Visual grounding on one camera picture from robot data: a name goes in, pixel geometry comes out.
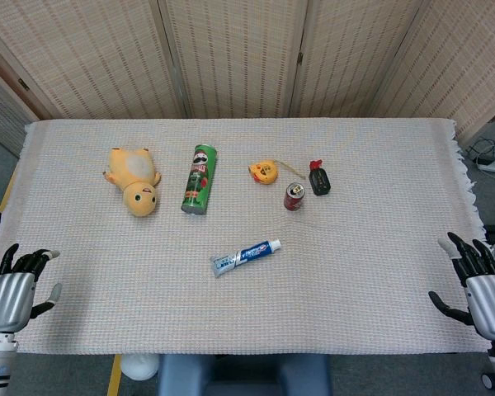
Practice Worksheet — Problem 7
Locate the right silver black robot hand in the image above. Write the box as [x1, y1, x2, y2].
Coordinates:
[427, 231, 495, 342]

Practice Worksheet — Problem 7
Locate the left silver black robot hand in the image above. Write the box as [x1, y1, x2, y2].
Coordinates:
[0, 243, 63, 334]

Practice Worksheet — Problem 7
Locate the blue white toothpaste tube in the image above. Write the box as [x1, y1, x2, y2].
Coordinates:
[209, 238, 283, 279]

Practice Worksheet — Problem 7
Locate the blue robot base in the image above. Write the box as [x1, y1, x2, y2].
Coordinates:
[157, 353, 332, 396]

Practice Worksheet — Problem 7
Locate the black bottle with red cap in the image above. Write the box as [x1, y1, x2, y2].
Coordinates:
[308, 159, 332, 196]

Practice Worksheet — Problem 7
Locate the white woven tablecloth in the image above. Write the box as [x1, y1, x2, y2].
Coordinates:
[0, 118, 492, 356]

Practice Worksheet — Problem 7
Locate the white round base part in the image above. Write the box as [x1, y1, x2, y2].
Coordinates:
[120, 353, 160, 381]

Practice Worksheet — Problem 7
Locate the yellow plush toy animal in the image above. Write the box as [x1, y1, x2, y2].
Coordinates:
[102, 146, 163, 219]

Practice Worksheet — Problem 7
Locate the red soda can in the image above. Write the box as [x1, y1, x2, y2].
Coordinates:
[283, 181, 307, 212]

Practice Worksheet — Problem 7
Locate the green Pringles chips can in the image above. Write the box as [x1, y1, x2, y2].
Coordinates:
[180, 143, 219, 217]

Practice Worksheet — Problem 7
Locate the yellow tape measure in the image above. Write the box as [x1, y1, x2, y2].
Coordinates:
[248, 159, 306, 185]

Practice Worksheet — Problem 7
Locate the beige woven folding screen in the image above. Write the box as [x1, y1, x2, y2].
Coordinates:
[0, 0, 495, 158]

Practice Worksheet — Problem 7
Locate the black floor cable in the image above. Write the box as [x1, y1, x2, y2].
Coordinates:
[465, 138, 495, 164]

